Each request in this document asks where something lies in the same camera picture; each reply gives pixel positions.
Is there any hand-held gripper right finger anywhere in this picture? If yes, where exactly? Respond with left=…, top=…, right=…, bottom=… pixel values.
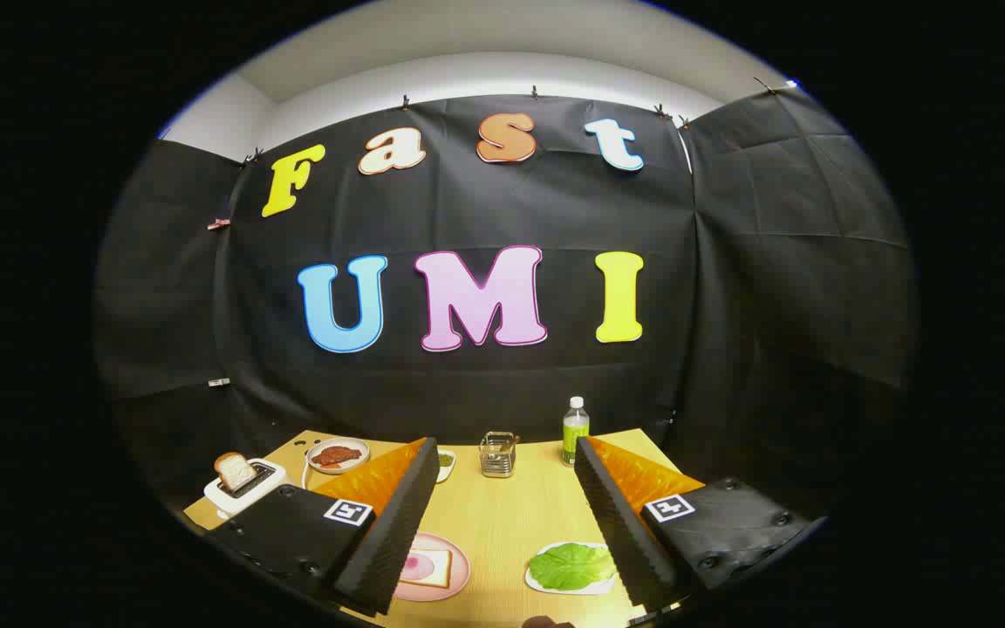
left=574, top=436, right=817, bottom=611

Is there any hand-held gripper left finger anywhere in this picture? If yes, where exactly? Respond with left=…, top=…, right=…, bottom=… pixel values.
left=206, top=436, right=440, bottom=616

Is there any toasted bread slice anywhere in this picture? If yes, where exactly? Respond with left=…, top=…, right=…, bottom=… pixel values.
left=214, top=452, right=257, bottom=492

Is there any green lettuce leaf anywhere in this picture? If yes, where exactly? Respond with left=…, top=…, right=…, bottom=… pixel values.
left=529, top=543, right=617, bottom=591

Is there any white toaster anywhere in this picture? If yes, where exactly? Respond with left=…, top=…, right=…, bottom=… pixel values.
left=204, top=458, right=288, bottom=515

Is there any grey round plate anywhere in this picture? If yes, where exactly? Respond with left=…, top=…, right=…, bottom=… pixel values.
left=305, top=437, right=371, bottom=475

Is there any square white bread slice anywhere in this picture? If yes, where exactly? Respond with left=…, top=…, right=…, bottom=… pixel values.
left=400, top=549, right=453, bottom=589

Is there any pink round plate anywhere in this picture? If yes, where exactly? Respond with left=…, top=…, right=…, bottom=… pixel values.
left=393, top=533, right=471, bottom=603

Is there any green label plastic bottle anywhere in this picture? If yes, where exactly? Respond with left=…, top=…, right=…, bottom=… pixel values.
left=562, top=397, right=591, bottom=468

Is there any white flat plate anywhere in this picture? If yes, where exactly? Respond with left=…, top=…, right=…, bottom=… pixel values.
left=525, top=541, right=619, bottom=596

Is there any black backdrop cloth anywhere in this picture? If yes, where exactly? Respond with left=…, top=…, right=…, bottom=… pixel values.
left=92, top=87, right=918, bottom=524

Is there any metal wire holder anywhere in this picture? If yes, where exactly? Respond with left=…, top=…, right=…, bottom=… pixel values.
left=479, top=431, right=519, bottom=479

